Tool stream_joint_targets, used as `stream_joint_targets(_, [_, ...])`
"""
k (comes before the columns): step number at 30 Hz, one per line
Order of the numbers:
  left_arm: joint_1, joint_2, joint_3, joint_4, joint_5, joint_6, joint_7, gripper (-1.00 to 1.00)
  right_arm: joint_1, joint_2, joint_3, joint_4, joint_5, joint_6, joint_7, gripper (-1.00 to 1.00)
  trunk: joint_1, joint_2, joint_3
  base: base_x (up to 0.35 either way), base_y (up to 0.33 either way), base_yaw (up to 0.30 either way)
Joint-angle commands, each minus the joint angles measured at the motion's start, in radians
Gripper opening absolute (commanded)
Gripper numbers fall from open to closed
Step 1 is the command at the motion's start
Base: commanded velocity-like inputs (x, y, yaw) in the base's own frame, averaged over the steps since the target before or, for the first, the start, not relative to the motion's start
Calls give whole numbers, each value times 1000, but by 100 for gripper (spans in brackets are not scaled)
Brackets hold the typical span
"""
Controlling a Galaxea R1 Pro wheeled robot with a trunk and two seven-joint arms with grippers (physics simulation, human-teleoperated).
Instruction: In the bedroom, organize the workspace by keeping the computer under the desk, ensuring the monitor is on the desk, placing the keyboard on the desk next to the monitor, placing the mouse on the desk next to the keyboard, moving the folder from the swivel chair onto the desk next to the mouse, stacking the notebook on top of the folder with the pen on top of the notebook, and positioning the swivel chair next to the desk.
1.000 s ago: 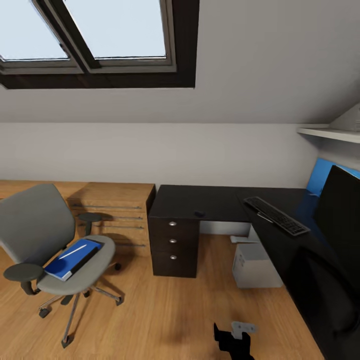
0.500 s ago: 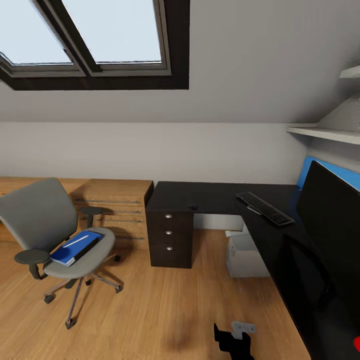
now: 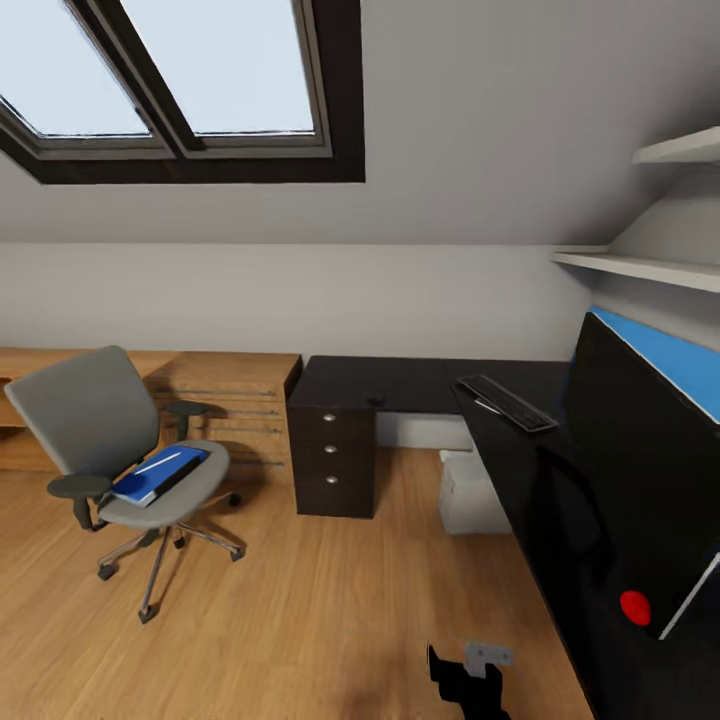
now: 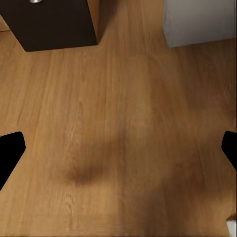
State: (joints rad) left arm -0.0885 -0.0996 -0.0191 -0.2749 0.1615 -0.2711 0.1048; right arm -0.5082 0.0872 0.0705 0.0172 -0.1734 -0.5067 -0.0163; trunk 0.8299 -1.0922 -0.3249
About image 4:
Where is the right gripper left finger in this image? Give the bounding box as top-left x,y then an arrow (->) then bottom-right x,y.
0,131 -> 26,190

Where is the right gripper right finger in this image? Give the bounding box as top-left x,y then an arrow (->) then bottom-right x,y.
221,131 -> 237,171

